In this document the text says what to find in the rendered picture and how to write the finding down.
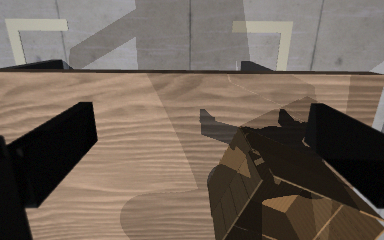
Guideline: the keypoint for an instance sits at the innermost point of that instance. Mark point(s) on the brown cardboard box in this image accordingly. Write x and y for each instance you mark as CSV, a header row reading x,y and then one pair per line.
x,y
278,192

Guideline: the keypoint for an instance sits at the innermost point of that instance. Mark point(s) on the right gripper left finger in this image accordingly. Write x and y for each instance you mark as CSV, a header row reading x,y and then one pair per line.
x,y
37,162

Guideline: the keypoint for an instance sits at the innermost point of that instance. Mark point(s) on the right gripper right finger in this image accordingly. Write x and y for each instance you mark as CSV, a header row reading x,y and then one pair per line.
x,y
354,149

